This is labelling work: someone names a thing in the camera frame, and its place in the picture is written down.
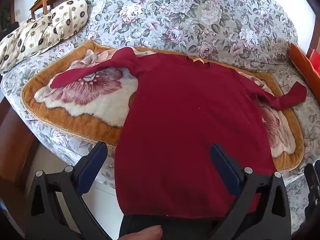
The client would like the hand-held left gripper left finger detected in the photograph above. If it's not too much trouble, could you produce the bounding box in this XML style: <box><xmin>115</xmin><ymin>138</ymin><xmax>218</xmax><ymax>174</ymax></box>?
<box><xmin>25</xmin><ymin>141</ymin><xmax>118</xmax><ymax>240</ymax></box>

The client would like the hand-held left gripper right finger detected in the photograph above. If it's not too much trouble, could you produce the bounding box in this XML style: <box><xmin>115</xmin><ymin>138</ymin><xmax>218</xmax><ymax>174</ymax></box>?
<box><xmin>210</xmin><ymin>143</ymin><xmax>292</xmax><ymax>240</ymax></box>

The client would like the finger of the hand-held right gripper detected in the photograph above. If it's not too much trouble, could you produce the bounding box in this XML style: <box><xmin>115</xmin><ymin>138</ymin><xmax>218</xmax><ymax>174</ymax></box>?
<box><xmin>304</xmin><ymin>163</ymin><xmax>320</xmax><ymax>207</ymax></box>

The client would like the dark red sweater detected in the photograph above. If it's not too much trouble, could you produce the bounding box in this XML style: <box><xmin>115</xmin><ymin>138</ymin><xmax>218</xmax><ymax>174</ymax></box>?
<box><xmin>50</xmin><ymin>47</ymin><xmax>308</xmax><ymax>219</ymax></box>

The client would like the person's left hand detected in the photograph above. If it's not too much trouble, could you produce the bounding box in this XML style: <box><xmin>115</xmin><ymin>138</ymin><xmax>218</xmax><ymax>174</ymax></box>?
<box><xmin>124</xmin><ymin>226</ymin><xmax>163</xmax><ymax>240</ymax></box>

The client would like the plush floral mat orange border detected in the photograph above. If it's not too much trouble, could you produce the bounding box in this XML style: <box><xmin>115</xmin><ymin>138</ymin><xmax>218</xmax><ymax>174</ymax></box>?
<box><xmin>21</xmin><ymin>40</ymin><xmax>305</xmax><ymax>173</ymax></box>

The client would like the brown wooden furniture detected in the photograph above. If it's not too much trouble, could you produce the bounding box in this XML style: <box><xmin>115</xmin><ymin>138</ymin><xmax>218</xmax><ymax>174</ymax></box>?
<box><xmin>0</xmin><ymin>97</ymin><xmax>40</xmax><ymax>205</ymax></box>

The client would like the orange cushion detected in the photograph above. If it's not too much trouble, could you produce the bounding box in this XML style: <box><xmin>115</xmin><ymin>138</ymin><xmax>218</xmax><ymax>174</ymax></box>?
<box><xmin>287</xmin><ymin>42</ymin><xmax>320</xmax><ymax>90</ymax></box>

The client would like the cream pillow with dark circles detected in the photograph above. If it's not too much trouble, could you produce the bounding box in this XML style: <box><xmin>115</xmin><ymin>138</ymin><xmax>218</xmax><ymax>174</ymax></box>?
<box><xmin>0</xmin><ymin>14</ymin><xmax>62</xmax><ymax>74</ymax></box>
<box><xmin>50</xmin><ymin>0</ymin><xmax>89</xmax><ymax>40</ymax></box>

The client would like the wooden chair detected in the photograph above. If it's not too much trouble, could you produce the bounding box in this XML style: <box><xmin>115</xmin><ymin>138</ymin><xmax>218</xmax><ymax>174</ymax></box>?
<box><xmin>29</xmin><ymin>0</ymin><xmax>72</xmax><ymax>19</ymax></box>

